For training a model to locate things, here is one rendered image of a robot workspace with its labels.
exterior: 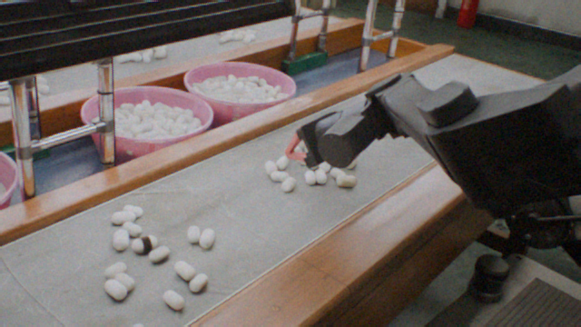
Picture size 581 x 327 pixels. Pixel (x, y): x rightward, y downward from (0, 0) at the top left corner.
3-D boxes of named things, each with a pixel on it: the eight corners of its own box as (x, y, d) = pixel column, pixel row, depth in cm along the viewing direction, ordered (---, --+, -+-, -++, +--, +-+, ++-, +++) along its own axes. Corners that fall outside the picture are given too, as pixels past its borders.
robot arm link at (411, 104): (553, 193, 48) (484, 79, 47) (489, 230, 49) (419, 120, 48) (435, 119, 90) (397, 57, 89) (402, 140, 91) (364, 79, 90)
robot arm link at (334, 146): (435, 119, 88) (403, 69, 87) (403, 158, 80) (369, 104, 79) (372, 145, 97) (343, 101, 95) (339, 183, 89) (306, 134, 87)
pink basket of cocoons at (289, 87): (312, 121, 152) (318, 85, 148) (241, 153, 134) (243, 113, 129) (235, 88, 166) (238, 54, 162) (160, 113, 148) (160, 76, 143)
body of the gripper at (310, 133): (291, 131, 96) (325, 114, 91) (329, 113, 103) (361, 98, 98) (309, 168, 96) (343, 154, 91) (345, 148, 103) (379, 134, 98)
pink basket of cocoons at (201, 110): (230, 141, 138) (232, 102, 134) (176, 195, 116) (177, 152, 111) (126, 115, 145) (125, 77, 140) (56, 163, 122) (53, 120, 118)
